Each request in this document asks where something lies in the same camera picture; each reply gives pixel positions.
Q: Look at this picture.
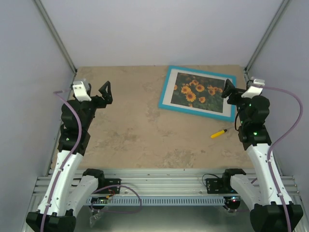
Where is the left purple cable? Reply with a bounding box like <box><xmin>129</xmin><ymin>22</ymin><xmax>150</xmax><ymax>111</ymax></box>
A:
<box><xmin>40</xmin><ymin>89</ymin><xmax>82</xmax><ymax>232</ymax></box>

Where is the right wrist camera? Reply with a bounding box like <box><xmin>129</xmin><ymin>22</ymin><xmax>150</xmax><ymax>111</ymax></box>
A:
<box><xmin>241</xmin><ymin>77</ymin><xmax>265</xmax><ymax>99</ymax></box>

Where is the yellow handled screwdriver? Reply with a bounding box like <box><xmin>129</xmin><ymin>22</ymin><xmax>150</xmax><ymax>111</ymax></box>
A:
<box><xmin>211</xmin><ymin>129</ymin><xmax>227</xmax><ymax>139</ymax></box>

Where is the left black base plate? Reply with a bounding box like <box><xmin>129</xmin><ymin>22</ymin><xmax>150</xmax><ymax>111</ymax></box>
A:
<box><xmin>101</xmin><ymin>178</ymin><xmax>121</xmax><ymax>195</ymax></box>

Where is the aluminium rail base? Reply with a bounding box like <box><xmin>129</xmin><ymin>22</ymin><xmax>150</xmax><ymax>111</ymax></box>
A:
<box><xmin>32</xmin><ymin>169</ymin><xmax>299</xmax><ymax>197</ymax></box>

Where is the teal wooden picture frame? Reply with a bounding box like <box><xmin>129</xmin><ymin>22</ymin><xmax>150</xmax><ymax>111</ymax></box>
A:
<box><xmin>158</xmin><ymin>66</ymin><xmax>237</xmax><ymax>122</ymax></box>

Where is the left aluminium corner post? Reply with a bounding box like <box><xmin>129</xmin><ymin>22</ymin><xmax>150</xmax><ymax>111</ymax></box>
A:
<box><xmin>33</xmin><ymin>0</ymin><xmax>77</xmax><ymax>76</ymax></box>

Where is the sunflower photo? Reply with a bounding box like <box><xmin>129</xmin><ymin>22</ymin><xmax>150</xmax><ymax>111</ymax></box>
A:
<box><xmin>171</xmin><ymin>72</ymin><xmax>225</xmax><ymax>113</ymax></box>

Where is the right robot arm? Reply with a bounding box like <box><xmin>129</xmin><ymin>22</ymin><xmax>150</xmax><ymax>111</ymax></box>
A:
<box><xmin>221</xmin><ymin>79</ymin><xmax>303</xmax><ymax>232</ymax></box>

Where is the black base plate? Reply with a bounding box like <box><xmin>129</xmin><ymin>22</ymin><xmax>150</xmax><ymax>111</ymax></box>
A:
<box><xmin>205</xmin><ymin>178</ymin><xmax>225</xmax><ymax>194</ymax></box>
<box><xmin>101</xmin><ymin>178</ymin><xmax>121</xmax><ymax>195</ymax></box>

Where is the slotted grey cable duct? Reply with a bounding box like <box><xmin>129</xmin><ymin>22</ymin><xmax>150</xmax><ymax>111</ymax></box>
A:
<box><xmin>85</xmin><ymin>196</ymin><xmax>225</xmax><ymax>206</ymax></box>

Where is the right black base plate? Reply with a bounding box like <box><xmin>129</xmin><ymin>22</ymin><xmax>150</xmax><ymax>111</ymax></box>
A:
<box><xmin>205</xmin><ymin>178</ymin><xmax>225</xmax><ymax>194</ymax></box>

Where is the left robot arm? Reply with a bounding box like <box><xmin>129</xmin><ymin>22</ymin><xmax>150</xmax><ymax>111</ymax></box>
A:
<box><xmin>26</xmin><ymin>80</ymin><xmax>113</xmax><ymax>232</ymax></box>

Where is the aluminium corner post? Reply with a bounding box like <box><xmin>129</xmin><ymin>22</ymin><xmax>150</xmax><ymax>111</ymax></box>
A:
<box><xmin>243</xmin><ymin>0</ymin><xmax>291</xmax><ymax>74</ymax></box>
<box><xmin>33</xmin><ymin>0</ymin><xmax>77</xmax><ymax>76</ymax></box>

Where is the right aluminium corner post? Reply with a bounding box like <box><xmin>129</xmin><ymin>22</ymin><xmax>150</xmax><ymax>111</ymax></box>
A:
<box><xmin>243</xmin><ymin>0</ymin><xmax>291</xmax><ymax>74</ymax></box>

